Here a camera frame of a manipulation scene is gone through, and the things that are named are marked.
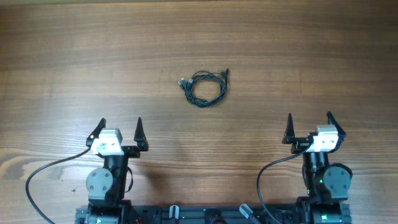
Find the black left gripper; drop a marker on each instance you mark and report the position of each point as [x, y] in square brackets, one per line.
[133, 151]

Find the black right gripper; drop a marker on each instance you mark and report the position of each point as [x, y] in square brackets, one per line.
[301, 145]

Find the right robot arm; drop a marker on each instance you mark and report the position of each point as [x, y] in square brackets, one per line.
[327, 184]

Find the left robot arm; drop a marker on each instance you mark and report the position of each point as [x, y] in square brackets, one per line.
[107, 185]

